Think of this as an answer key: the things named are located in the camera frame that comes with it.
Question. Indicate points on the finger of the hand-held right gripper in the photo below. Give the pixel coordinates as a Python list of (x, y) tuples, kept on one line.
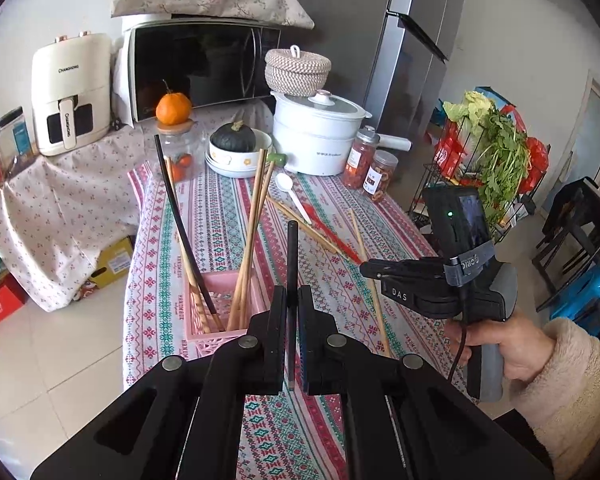
[(400, 267)]

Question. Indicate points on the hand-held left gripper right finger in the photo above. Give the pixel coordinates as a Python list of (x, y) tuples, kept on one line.
[(307, 340)]

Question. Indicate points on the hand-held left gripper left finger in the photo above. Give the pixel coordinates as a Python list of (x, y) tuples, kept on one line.
[(279, 340)]

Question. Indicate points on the wooden chopstick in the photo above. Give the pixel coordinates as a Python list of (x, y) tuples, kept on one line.
[(325, 244), (358, 240), (250, 260), (251, 210), (194, 294), (264, 220), (285, 211)]

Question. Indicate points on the pink perforated utensil holder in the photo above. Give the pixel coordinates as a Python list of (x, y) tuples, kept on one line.
[(215, 340)]

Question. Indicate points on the black chopstick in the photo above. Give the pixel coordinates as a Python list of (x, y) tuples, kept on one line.
[(292, 260), (180, 230)]

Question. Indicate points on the person's right forearm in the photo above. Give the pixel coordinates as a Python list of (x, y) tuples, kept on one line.
[(580, 400)]

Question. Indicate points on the person's right hand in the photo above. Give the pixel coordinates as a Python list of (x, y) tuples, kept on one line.
[(522, 345)]

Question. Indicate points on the red chopstick on table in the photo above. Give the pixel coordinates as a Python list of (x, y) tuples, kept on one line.
[(347, 250)]

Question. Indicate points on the jar of dried fruit rings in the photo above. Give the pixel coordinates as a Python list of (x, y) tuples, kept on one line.
[(380, 177)]

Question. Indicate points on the blue plastic stool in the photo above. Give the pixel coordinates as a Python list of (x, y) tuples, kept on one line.
[(587, 287)]

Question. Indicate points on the jar of red dried fruit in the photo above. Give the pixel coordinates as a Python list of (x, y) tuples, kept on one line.
[(357, 160)]

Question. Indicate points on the black chair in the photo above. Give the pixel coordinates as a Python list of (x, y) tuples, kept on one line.
[(580, 220)]

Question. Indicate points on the red snack packets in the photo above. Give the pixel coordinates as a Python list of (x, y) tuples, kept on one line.
[(447, 152)]

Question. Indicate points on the patterned striped tablecloth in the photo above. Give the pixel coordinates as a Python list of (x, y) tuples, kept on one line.
[(220, 220)]

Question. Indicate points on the leafy green herbs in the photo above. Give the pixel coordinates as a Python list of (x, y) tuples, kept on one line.
[(502, 160)]

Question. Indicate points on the white plastic spoon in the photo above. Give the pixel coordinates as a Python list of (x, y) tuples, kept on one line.
[(283, 182)]

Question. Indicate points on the white electric cooking pot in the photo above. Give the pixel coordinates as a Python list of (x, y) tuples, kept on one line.
[(310, 147)]

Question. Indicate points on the red plastic bag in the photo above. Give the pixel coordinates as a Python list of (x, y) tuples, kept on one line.
[(537, 155)]

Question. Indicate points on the napa cabbage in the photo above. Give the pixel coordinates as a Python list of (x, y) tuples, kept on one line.
[(467, 110)]

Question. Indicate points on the yellow cardboard box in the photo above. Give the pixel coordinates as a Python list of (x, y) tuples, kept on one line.
[(112, 262)]

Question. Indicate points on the blue printed bag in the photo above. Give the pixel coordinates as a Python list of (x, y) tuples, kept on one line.
[(497, 96)]

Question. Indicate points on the dark green pumpkin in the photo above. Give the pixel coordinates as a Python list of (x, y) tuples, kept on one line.
[(232, 137)]

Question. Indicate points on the glass jar with cork lid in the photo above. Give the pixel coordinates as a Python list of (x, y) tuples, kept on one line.
[(180, 145)]

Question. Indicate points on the woven lidded basket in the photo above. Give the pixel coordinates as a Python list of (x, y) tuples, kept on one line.
[(297, 72)]

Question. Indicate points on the grey refrigerator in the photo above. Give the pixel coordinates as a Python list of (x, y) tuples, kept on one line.
[(340, 25)]

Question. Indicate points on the small floral print cloth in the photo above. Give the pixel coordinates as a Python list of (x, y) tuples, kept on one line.
[(65, 210)]

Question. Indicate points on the orange mandarin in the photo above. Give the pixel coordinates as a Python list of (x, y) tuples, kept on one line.
[(172, 110)]

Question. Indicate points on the red cardboard box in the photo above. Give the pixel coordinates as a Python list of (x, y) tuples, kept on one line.
[(0, 307)]

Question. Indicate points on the black microwave oven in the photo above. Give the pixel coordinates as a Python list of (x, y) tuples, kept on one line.
[(205, 65)]

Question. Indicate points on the clear container with black lid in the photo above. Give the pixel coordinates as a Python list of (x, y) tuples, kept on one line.
[(17, 140)]

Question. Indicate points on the floral microwave cover cloth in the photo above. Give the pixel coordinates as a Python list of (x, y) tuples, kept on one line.
[(205, 0)]

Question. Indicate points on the cream air fryer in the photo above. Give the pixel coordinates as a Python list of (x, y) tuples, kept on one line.
[(75, 70)]

